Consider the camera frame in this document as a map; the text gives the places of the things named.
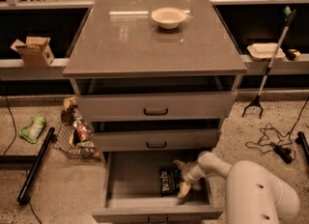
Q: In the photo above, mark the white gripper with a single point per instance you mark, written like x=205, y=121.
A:
x=189, y=174

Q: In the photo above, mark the blue chip bag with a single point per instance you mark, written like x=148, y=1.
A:
x=170, y=181

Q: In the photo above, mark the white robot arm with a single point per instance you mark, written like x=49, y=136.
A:
x=253, y=194

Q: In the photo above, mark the middle grey drawer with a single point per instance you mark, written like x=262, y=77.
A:
x=156, y=140

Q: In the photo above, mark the bottom grey open drawer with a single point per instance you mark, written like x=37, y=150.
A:
x=132, y=191

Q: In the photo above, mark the top grey drawer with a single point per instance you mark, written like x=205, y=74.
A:
x=155, y=106

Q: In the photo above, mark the grey drawer cabinet with countertop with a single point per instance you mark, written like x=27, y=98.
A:
x=122, y=51

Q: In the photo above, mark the green snack bag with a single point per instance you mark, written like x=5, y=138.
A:
x=32, y=132

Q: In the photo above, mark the red soda can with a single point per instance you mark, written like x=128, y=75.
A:
x=82, y=132

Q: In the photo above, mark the black stand leg right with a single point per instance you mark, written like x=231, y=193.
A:
x=301, y=140

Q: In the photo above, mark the black stand leg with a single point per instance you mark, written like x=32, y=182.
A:
x=301, y=140
x=23, y=196

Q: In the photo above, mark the white takeout container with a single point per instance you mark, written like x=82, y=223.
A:
x=262, y=51

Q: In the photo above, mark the black stand leg left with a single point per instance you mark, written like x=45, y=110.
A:
x=23, y=196

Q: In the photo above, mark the white bowl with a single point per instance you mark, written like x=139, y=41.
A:
x=168, y=18

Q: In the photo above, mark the yellow tape measure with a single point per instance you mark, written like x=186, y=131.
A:
x=293, y=55

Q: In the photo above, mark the cardboard box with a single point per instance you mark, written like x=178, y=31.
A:
x=35, y=52

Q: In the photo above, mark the grabber reacher tool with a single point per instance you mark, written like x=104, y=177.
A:
x=289, y=17

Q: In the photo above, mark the black power adapter with cable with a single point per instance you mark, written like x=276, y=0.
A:
x=264, y=145

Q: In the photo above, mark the wire basket with snacks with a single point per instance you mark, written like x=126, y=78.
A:
x=67, y=140

